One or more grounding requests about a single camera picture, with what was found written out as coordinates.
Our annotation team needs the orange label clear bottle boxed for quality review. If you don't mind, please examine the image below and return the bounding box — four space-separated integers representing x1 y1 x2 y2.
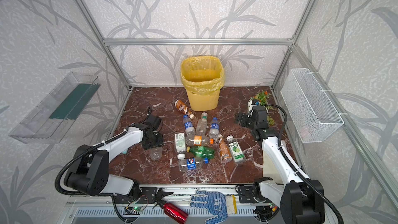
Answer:
185 135 214 147

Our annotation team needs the brown Nescafe coffee bottle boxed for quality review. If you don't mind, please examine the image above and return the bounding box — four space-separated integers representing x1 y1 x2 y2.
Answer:
174 100 195 119

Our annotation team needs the lying Pepsi label bottle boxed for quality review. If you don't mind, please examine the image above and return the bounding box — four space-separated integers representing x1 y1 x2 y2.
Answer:
177 153 209 173

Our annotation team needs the white ribbed flower pot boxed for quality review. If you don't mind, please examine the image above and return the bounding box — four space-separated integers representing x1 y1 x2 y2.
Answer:
247 99 256 113

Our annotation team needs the white wire mesh basket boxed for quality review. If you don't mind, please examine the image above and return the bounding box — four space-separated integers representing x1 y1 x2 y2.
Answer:
281 68 344 143

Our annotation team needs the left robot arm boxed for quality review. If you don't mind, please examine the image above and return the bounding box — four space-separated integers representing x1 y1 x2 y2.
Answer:
55 114 163 199

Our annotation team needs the red metal flask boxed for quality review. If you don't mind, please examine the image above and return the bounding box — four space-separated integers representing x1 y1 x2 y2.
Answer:
153 188 189 224

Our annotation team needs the green plastic bottle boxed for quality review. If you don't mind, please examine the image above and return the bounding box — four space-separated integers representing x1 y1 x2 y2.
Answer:
187 146 215 159

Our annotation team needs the clear acrylic wall shelf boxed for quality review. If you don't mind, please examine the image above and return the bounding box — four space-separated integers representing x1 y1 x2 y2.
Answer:
9 72 101 144

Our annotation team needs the blue dotted work glove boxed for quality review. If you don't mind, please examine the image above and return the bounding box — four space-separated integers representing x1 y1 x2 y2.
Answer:
189 190 228 224

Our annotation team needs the artificial flower plant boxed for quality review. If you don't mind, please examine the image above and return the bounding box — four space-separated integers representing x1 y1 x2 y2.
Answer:
254 91 276 126

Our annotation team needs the flat green white label bottle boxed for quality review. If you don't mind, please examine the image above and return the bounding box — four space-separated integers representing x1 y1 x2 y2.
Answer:
175 132 186 153

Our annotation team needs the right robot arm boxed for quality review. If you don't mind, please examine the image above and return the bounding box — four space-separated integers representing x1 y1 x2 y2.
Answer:
235 100 344 224

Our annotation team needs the green circuit board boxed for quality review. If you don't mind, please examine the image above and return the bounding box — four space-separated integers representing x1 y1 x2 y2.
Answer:
123 206 147 216

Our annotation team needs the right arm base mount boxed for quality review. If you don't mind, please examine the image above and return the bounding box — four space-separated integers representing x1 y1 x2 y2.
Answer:
235 177 273 204

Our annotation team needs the blue cap Pepsi water bottle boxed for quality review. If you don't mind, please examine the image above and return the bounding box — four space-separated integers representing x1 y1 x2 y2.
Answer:
183 115 195 135

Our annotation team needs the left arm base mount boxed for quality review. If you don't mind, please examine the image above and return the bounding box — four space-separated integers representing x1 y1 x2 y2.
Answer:
115 187 157 204

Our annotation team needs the lime label white bottle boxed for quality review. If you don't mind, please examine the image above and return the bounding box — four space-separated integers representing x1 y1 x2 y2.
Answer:
227 135 246 163

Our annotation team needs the yellow sponge pad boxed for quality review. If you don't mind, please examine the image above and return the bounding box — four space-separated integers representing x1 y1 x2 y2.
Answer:
226 195 237 216

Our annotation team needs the orange brown tea bottle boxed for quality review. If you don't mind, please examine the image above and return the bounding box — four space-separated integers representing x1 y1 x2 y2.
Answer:
218 134 232 163

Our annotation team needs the blue cap blue label bottle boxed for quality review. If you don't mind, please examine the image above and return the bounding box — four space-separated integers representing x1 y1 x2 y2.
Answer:
209 117 220 140

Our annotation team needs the yellow plastic bin liner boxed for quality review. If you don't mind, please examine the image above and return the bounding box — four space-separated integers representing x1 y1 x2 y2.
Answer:
180 56 226 95

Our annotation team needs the yellow ribbed trash bin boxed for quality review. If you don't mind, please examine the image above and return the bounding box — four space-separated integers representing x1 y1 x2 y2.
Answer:
186 89 221 112

